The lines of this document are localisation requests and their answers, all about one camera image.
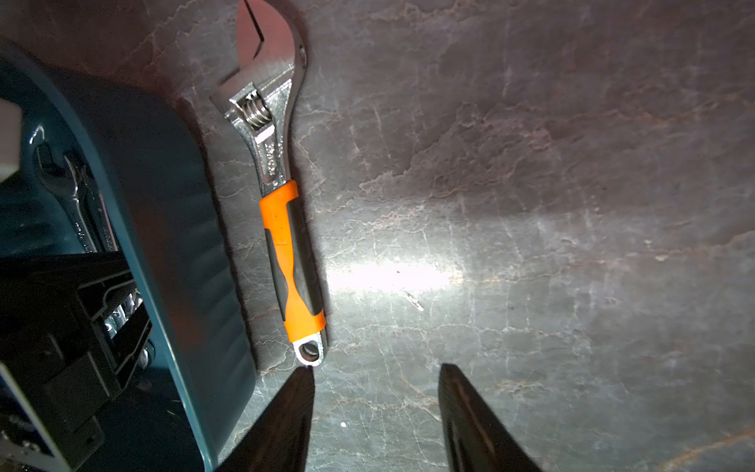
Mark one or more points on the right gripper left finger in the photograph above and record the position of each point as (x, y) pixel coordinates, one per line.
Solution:
(279, 440)

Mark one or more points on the orange handled adjustable wrench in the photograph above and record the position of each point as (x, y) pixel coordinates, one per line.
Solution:
(258, 102)

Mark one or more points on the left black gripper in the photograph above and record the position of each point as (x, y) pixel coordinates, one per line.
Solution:
(59, 364)

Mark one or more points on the teal plastic storage box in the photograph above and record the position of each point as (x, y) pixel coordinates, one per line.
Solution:
(153, 177)

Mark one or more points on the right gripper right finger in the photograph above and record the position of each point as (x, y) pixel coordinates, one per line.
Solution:
(475, 438)

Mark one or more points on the large steel open-end wrench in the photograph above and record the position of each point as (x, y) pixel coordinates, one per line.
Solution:
(66, 183)

